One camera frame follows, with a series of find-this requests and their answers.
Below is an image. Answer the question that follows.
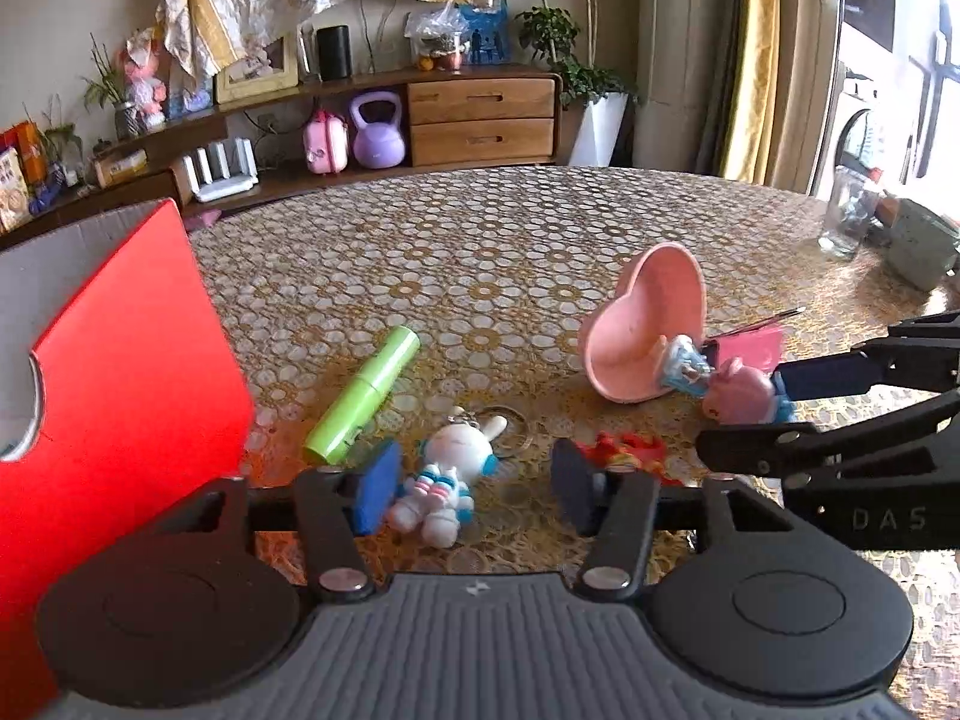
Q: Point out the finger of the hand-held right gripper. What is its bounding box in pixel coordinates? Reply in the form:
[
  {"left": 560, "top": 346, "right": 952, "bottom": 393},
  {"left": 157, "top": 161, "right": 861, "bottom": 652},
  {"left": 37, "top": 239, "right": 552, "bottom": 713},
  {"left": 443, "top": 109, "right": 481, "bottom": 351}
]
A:
[
  {"left": 696, "top": 390, "right": 960, "bottom": 477},
  {"left": 772, "top": 311, "right": 960, "bottom": 402}
]

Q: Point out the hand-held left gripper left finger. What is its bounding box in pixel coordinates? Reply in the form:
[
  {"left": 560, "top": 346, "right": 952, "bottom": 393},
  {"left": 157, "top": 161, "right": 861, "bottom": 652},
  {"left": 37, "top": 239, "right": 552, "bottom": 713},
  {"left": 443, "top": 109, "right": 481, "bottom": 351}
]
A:
[{"left": 146, "top": 439, "right": 404, "bottom": 605}]

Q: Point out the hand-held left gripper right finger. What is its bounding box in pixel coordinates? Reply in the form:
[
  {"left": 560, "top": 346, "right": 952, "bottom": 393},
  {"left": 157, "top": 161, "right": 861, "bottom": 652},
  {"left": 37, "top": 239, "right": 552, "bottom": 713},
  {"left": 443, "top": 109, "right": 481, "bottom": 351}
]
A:
[{"left": 551, "top": 437, "right": 826, "bottom": 605}]

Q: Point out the pink pig toy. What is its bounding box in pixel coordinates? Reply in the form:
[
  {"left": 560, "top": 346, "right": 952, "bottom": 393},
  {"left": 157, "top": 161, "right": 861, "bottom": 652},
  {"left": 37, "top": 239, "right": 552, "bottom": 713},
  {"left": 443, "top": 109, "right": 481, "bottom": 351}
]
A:
[{"left": 701, "top": 356, "right": 796, "bottom": 425}]

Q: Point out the white rabbit astronaut keychain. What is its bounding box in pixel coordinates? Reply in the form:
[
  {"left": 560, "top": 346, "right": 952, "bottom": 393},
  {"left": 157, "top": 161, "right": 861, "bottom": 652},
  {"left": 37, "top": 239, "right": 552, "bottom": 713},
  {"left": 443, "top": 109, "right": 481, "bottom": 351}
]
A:
[{"left": 386, "top": 405, "right": 535, "bottom": 548}]

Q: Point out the red cardboard box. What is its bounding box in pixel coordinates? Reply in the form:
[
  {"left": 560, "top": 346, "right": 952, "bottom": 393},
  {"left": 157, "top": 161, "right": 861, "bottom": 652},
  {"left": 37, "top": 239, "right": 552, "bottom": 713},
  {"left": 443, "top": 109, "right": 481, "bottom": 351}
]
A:
[{"left": 0, "top": 199, "right": 256, "bottom": 720}]

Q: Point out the red yellow charm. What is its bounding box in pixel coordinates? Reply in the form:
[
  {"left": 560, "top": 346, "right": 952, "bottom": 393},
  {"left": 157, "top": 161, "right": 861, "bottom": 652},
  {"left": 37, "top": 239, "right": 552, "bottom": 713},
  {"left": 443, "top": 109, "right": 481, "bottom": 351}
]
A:
[{"left": 574, "top": 431, "right": 668, "bottom": 482}]

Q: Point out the pink card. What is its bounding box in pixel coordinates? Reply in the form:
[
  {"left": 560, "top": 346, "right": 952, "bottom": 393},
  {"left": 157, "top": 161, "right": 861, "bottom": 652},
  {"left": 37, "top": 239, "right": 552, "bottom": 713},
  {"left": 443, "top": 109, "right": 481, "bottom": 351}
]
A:
[{"left": 701, "top": 306, "right": 807, "bottom": 376}]

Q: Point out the green tube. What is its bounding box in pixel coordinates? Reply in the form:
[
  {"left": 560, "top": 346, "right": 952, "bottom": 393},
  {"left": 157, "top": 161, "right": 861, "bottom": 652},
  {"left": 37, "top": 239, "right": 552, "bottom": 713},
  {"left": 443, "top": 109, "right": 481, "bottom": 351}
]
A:
[{"left": 304, "top": 326, "right": 421, "bottom": 466}]

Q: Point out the small blue white figurine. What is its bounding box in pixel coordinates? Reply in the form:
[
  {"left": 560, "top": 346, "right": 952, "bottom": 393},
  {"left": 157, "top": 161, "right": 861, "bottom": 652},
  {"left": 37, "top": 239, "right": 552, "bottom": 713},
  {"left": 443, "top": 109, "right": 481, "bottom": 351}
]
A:
[{"left": 664, "top": 335, "right": 713, "bottom": 393}]

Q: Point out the clear drinking glass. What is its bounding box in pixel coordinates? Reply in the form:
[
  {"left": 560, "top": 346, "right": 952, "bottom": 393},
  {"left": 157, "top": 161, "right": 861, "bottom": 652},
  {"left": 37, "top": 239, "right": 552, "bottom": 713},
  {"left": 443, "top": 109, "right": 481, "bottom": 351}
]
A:
[{"left": 817, "top": 165, "right": 880, "bottom": 262}]

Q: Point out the green ceramic mug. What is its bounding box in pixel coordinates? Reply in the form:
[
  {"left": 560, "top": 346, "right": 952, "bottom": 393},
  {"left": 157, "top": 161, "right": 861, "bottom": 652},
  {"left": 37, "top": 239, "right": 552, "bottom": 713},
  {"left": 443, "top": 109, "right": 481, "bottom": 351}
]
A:
[{"left": 885, "top": 199, "right": 960, "bottom": 293}]

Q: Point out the pink heart-shaped dish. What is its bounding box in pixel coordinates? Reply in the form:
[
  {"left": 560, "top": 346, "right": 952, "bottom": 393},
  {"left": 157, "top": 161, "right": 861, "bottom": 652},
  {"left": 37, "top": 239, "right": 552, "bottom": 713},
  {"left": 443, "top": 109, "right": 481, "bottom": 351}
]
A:
[{"left": 581, "top": 242, "right": 708, "bottom": 404}]

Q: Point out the white washing machine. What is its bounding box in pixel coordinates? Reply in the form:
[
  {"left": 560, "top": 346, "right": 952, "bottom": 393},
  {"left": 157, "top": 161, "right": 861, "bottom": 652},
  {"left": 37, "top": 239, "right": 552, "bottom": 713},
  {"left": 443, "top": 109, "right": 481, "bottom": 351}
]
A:
[{"left": 829, "top": 64, "right": 912, "bottom": 181}]

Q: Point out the yellow grey curtain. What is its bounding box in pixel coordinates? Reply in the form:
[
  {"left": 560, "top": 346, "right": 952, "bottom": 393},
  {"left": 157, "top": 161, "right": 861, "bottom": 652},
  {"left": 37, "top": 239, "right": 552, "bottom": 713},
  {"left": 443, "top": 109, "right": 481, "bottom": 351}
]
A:
[{"left": 697, "top": 0, "right": 848, "bottom": 192}]

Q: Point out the tall potted green plant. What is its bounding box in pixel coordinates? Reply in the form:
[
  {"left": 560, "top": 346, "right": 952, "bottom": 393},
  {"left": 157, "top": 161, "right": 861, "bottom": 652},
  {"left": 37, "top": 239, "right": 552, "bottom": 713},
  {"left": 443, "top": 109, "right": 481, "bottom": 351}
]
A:
[{"left": 491, "top": 0, "right": 638, "bottom": 167}]

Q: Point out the white router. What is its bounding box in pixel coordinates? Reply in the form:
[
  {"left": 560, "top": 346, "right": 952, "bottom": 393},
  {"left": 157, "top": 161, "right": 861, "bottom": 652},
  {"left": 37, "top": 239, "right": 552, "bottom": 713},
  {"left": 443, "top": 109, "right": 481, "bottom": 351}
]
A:
[{"left": 180, "top": 137, "right": 260, "bottom": 203}]

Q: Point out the purple kettlebell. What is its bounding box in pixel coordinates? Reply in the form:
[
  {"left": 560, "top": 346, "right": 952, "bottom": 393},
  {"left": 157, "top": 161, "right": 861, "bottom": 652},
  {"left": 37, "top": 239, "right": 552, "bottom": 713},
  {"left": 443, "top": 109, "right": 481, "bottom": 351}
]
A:
[{"left": 349, "top": 90, "right": 408, "bottom": 168}]

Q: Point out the pink toy suitcase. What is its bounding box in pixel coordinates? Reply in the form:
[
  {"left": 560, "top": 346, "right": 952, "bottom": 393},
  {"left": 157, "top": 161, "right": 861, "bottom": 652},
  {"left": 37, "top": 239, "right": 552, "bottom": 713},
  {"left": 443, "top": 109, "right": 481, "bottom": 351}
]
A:
[{"left": 302, "top": 109, "right": 350, "bottom": 175}]

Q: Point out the standing white air conditioner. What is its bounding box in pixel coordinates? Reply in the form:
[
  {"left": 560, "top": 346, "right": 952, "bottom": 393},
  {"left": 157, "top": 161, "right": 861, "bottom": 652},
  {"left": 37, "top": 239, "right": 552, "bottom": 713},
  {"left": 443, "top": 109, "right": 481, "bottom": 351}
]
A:
[{"left": 634, "top": 0, "right": 743, "bottom": 173}]

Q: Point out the wooden sideboard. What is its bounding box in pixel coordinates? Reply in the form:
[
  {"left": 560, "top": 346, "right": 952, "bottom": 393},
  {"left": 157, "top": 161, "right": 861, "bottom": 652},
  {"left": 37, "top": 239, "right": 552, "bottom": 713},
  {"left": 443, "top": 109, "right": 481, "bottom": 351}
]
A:
[{"left": 0, "top": 64, "right": 565, "bottom": 248}]

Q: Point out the cream flat box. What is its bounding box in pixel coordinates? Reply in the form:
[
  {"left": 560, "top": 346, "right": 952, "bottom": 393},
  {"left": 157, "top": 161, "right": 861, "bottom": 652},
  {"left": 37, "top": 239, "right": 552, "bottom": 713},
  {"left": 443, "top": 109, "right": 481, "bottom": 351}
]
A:
[{"left": 94, "top": 150, "right": 149, "bottom": 188}]

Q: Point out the black speaker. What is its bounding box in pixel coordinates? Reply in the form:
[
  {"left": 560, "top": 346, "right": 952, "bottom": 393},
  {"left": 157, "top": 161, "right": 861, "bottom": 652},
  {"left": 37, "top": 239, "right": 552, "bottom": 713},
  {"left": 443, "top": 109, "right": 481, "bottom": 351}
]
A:
[{"left": 316, "top": 25, "right": 353, "bottom": 81}]

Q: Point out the blue small toy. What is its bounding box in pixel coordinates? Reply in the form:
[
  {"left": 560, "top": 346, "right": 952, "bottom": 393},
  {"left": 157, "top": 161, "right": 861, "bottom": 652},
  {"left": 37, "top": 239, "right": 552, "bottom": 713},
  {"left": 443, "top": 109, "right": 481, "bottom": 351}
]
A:
[{"left": 28, "top": 165, "right": 72, "bottom": 215}]

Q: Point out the plant in patterned vase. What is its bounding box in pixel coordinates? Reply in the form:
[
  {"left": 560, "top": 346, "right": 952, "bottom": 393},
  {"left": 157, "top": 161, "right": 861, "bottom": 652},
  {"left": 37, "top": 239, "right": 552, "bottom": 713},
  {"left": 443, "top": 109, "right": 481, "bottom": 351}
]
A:
[{"left": 81, "top": 34, "right": 143, "bottom": 140}]

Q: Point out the clear plastic bag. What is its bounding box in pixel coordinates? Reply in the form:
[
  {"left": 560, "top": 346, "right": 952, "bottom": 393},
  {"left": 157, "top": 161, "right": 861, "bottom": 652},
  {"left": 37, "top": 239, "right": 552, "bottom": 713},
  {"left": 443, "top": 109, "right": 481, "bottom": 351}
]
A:
[{"left": 405, "top": 0, "right": 470, "bottom": 72}]

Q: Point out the pink doll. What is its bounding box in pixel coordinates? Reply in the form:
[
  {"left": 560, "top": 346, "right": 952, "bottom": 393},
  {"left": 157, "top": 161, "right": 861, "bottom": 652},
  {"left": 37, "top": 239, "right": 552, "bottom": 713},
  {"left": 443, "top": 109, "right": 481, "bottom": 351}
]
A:
[{"left": 120, "top": 28, "right": 167, "bottom": 128}]

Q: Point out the small potted plant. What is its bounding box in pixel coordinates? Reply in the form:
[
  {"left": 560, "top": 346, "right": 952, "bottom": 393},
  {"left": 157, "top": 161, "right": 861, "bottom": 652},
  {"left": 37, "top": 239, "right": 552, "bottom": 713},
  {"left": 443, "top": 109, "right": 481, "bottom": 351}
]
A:
[{"left": 30, "top": 97, "right": 83, "bottom": 185}]

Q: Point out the white orange snack box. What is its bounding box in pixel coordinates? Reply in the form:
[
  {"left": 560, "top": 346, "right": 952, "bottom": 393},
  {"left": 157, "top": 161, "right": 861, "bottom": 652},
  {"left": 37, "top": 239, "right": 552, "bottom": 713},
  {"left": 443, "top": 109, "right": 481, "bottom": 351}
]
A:
[{"left": 0, "top": 146, "right": 32, "bottom": 233}]

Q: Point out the cream photo frame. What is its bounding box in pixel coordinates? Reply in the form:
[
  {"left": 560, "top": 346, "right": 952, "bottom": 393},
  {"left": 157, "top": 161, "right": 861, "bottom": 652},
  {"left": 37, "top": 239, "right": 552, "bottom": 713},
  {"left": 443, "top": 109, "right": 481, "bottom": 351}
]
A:
[{"left": 215, "top": 36, "right": 299, "bottom": 104}]

